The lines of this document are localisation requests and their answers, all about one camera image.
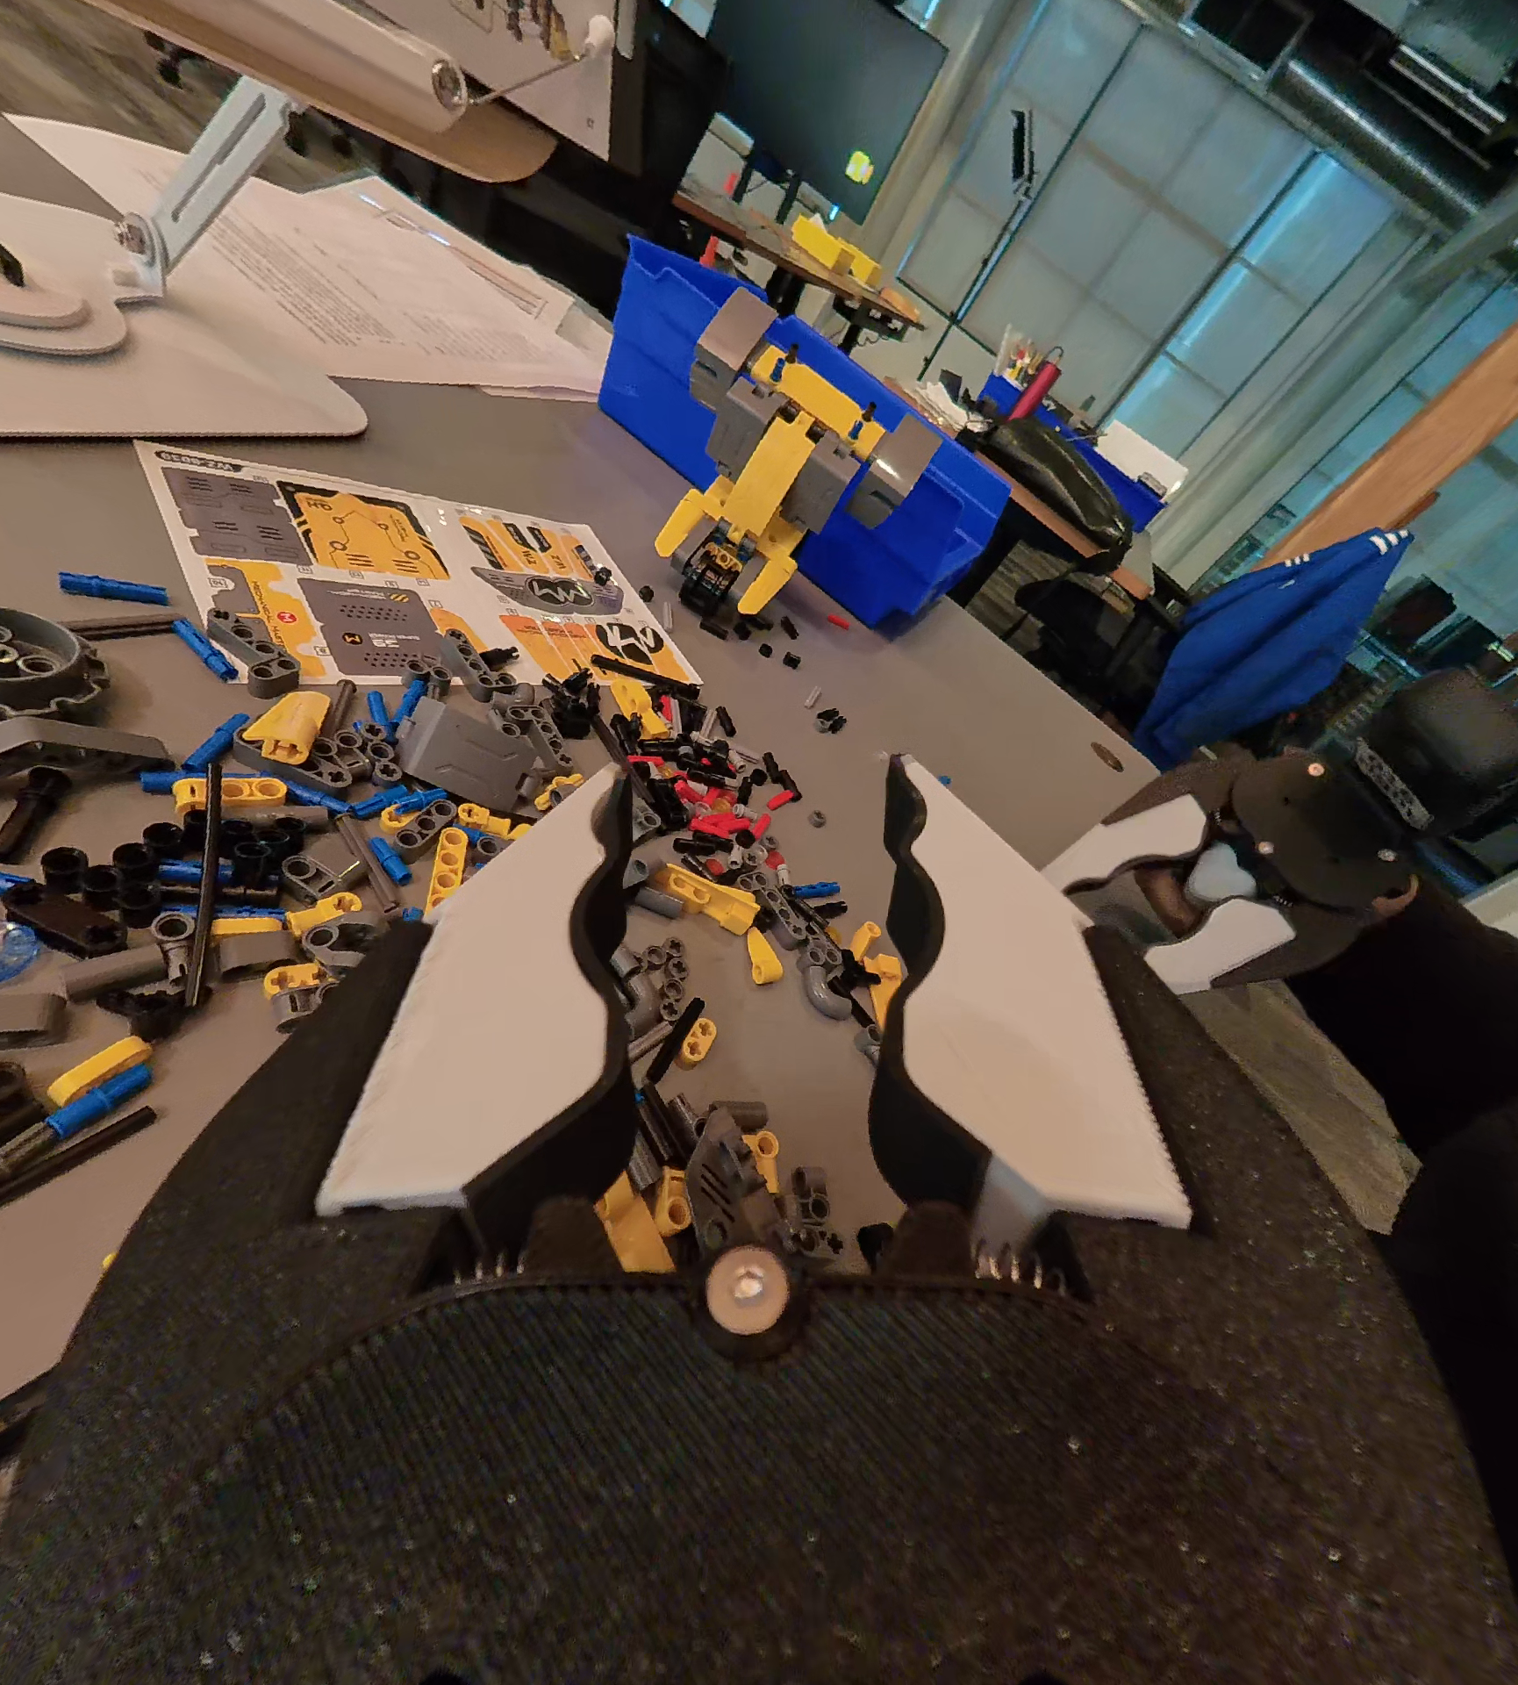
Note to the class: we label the red bottle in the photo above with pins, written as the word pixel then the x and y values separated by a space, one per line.
pixel 1046 391

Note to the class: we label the wooden background desk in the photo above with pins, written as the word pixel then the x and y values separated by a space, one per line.
pixel 837 281

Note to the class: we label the sticker sheet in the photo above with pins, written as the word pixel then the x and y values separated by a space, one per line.
pixel 364 528

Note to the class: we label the blue storage bin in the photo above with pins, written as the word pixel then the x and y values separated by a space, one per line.
pixel 1136 494
pixel 652 354

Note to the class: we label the blue jacket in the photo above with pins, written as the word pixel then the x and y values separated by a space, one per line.
pixel 1275 634

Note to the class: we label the printed paper sheets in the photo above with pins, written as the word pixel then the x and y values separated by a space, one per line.
pixel 352 288

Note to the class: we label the person's right forearm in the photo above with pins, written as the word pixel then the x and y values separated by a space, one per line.
pixel 1442 999

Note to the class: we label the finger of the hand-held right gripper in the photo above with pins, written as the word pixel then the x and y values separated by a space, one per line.
pixel 1228 940
pixel 1141 844

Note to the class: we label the black bag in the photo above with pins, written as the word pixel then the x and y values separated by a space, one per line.
pixel 1047 487

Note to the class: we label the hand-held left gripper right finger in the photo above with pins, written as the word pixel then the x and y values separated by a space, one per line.
pixel 1033 1040

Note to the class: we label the yellow toy vehicle model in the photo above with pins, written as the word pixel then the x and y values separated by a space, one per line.
pixel 770 461

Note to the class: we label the black monitor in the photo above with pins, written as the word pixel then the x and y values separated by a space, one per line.
pixel 825 93

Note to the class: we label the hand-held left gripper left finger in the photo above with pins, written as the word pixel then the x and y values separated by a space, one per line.
pixel 482 1029

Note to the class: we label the pile of toy building pieces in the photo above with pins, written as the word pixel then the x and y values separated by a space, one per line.
pixel 471 749

